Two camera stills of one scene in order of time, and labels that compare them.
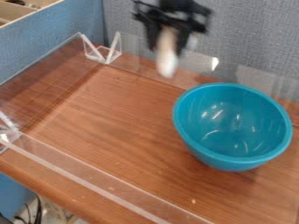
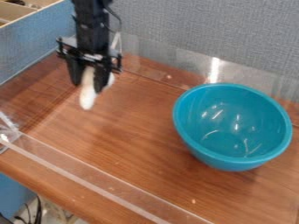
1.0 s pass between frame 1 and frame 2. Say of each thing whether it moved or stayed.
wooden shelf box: stayed
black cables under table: stayed
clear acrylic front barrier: stayed
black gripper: moved
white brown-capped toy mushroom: moved
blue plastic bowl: stayed
